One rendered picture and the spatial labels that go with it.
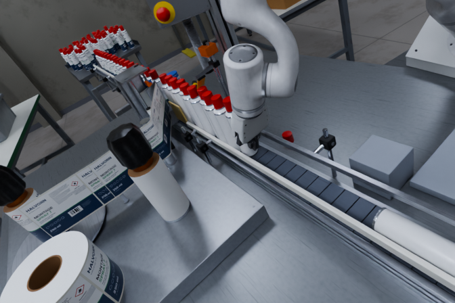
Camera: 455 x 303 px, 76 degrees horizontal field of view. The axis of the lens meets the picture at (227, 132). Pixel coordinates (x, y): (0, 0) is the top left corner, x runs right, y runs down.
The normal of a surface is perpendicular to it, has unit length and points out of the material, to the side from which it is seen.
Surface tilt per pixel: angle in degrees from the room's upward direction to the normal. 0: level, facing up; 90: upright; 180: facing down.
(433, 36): 42
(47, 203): 90
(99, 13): 90
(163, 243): 0
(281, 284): 0
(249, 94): 104
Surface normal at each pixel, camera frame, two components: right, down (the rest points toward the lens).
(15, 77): 0.40, 0.41
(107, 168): 0.61, 0.25
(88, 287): 0.89, -0.09
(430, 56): -0.83, -0.23
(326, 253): -0.35, -0.76
